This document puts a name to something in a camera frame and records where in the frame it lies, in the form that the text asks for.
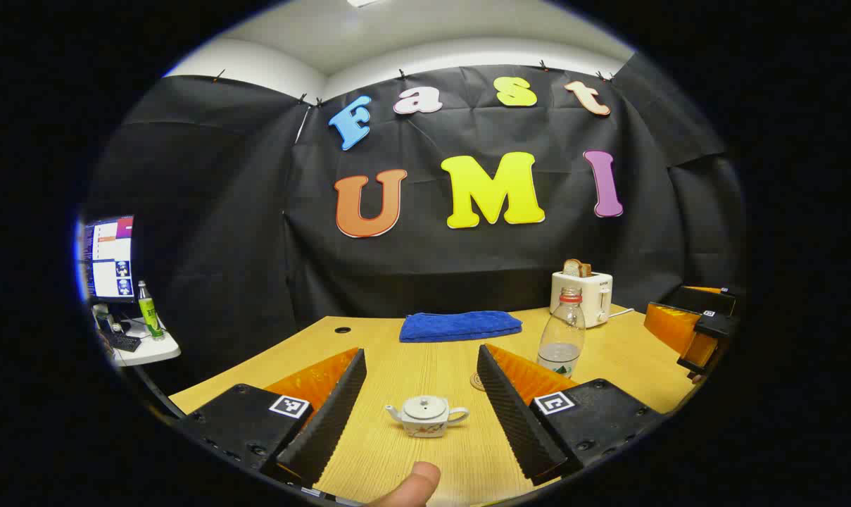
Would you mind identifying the clear plastic water bottle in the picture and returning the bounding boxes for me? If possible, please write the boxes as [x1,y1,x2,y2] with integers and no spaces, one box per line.
[537,287,586,380]

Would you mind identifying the green drink bottle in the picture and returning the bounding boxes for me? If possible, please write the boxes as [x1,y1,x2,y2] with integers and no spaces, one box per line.
[137,280,165,341]

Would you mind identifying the white floral teacup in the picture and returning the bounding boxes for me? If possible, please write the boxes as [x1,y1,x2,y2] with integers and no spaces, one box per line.
[385,396,469,439]

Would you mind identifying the white side table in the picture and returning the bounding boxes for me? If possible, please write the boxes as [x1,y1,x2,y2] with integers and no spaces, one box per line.
[105,317,182,368]

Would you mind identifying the folded blue towel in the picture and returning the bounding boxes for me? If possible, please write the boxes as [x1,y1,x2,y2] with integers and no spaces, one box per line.
[399,311,523,344]

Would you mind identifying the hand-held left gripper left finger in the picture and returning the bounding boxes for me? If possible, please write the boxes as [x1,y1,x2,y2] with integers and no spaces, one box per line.
[175,346,367,488]

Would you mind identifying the computer monitor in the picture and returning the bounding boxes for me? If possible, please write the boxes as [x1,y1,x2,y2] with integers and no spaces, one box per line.
[79,215,136,305]

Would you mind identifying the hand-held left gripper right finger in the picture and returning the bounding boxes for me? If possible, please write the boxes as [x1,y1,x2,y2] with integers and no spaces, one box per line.
[477,344,669,487]

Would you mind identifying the white toaster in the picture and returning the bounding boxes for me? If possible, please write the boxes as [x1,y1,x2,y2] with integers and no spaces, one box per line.
[550,270,614,329]

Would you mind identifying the black backdrop cloth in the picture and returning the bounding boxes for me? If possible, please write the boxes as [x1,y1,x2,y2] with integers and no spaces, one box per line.
[80,53,746,395]

